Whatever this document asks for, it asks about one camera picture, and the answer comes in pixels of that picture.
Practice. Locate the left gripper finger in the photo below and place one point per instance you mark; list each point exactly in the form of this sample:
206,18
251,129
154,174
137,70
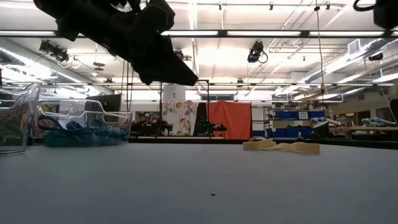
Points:
171,71

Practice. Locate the dark navy rubber band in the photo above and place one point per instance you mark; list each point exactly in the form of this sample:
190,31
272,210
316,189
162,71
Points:
46,121

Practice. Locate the black ceiling spotlight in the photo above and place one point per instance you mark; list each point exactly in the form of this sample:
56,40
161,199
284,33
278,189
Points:
375,57
56,53
255,53
180,54

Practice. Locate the floral cloth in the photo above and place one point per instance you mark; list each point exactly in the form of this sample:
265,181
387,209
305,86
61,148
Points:
180,118

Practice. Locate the black ceiling sensor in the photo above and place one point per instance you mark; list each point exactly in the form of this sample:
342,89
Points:
99,64

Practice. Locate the black monitor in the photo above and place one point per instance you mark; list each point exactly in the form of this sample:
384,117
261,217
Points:
105,102

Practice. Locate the orange cloth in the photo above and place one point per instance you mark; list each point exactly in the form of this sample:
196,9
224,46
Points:
233,118

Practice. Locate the clear plastic basket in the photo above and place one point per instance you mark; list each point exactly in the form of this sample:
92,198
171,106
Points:
18,102
77,104

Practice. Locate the black overhead light bar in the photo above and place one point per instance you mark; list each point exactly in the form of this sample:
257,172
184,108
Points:
264,33

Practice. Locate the blue storage bin shelf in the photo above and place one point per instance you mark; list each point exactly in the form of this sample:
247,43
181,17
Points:
286,115

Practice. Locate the colourful poster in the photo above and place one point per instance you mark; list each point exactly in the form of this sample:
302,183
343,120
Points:
46,116

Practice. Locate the white ceiling vent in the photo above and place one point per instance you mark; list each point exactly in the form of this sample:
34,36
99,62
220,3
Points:
354,46

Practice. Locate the wooden workbench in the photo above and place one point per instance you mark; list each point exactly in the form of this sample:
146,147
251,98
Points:
373,128

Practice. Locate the grey background robot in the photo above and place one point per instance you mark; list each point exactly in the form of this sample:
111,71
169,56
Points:
377,121

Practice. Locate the black stand frame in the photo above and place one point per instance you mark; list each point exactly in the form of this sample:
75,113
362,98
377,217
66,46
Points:
208,102

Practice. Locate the black ceiling rail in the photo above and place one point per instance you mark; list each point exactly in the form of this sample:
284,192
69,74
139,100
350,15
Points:
280,84

